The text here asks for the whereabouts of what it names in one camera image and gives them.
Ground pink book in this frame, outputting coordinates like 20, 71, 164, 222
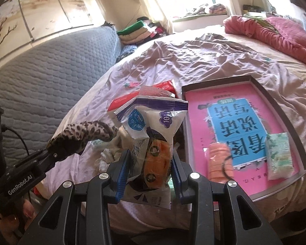
185, 83, 300, 192

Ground clothes on windowsill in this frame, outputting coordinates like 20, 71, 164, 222
186, 3, 228, 16

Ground stack of folded clothes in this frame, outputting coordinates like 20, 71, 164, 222
116, 17, 169, 45

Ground tree painted wardrobe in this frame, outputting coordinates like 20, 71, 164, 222
0, 0, 105, 67

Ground black cable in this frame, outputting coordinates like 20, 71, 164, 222
1, 125, 31, 159

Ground clear bag of white packets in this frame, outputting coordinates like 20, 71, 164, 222
114, 85, 189, 210

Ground white green packet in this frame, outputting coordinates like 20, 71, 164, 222
266, 133, 295, 180

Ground leopard print scrunchie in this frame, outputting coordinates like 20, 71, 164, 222
47, 120, 119, 156

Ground red cardboard box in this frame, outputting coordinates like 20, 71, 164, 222
108, 80, 177, 113

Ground dark cardboard box tray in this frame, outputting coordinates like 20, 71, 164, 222
181, 75, 306, 202

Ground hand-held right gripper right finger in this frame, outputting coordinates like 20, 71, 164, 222
171, 153, 283, 245

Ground pink quilt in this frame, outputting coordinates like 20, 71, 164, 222
224, 15, 306, 70

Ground black hair tie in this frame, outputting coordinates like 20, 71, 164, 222
221, 154, 236, 180

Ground grey quilted cover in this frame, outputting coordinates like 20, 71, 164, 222
0, 26, 123, 156

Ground white floral scrunchie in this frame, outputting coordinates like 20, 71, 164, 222
95, 148, 120, 174

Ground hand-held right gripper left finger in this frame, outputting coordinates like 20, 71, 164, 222
17, 149, 133, 245

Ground person's left hand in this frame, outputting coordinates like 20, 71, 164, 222
0, 199, 39, 238

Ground pale purple bed sheet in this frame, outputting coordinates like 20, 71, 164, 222
44, 26, 306, 235

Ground blue patterned cloth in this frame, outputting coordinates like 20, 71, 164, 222
117, 45, 138, 62

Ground dark pink quilted pillow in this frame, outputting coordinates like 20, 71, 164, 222
266, 17, 306, 57

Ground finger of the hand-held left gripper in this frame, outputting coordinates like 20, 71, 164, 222
20, 149, 69, 170

